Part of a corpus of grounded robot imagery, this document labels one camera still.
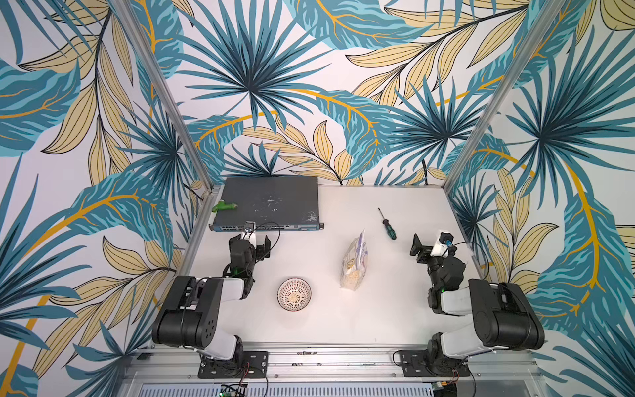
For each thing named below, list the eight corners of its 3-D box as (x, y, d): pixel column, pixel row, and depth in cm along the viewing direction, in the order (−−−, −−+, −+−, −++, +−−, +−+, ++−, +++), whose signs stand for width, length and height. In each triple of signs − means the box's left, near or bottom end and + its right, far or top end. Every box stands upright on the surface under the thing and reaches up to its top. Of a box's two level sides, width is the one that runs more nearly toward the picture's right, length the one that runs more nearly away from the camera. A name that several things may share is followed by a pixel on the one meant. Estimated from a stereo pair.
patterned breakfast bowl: (276, 311, 83) (275, 308, 81) (279, 281, 90) (278, 277, 88) (310, 311, 84) (310, 308, 81) (311, 281, 90) (311, 277, 88)
